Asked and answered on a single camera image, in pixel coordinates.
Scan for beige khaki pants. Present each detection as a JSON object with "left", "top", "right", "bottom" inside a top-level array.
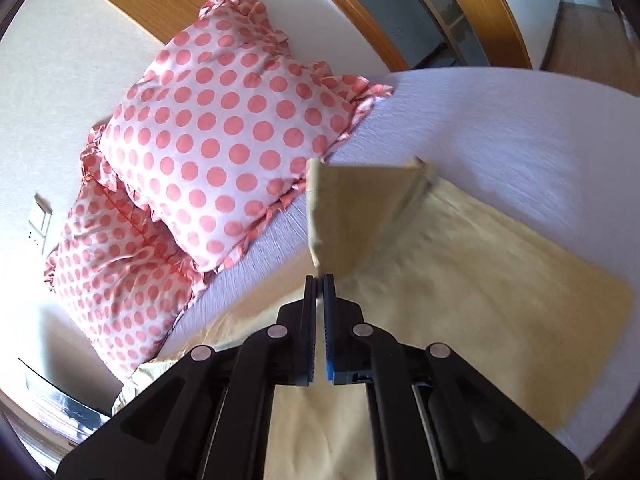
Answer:
[{"left": 112, "top": 156, "right": 637, "bottom": 480}]

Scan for black flat screen television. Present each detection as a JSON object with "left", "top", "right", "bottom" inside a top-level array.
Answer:
[{"left": 17, "top": 359, "right": 110, "bottom": 444}]

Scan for pink polka dot pillow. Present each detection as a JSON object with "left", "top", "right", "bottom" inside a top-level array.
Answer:
[
  {"left": 88, "top": 0, "right": 393, "bottom": 272},
  {"left": 43, "top": 179, "right": 206, "bottom": 380}
]

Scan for lavender bed sheet mattress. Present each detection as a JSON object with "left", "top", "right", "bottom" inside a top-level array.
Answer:
[{"left": 159, "top": 67, "right": 639, "bottom": 464}]

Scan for wooden cabinet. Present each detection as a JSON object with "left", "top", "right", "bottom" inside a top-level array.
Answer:
[{"left": 540, "top": 1, "right": 639, "bottom": 96}]

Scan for white wall outlet plate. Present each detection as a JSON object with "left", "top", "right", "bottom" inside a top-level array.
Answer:
[{"left": 27, "top": 193, "right": 53, "bottom": 255}]

